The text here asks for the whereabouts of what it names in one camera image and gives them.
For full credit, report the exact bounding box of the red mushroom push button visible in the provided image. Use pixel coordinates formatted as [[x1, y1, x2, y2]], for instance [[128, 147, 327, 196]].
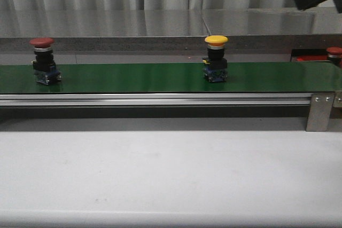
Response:
[[326, 46, 342, 67], [29, 37, 61, 85]]

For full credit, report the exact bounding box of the yellow mushroom push button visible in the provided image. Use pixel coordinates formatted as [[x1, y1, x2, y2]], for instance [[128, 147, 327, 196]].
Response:
[[203, 35, 228, 83]]

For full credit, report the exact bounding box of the red plastic tray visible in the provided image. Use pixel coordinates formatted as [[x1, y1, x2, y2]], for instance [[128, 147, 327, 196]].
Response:
[[295, 54, 341, 68]]

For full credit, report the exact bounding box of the grey stone countertop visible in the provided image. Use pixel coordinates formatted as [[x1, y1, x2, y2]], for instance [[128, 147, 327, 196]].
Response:
[[1, 7, 341, 65]]

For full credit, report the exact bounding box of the green conveyor belt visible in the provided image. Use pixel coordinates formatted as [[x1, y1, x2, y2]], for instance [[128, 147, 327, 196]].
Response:
[[1, 62, 341, 94]]

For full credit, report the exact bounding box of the steel conveyor support leg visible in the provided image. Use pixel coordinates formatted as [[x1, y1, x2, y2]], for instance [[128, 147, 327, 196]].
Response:
[[306, 93, 335, 132]]

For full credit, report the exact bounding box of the aluminium conveyor frame rail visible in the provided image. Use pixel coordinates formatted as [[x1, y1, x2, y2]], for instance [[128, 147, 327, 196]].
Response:
[[0, 90, 342, 109]]

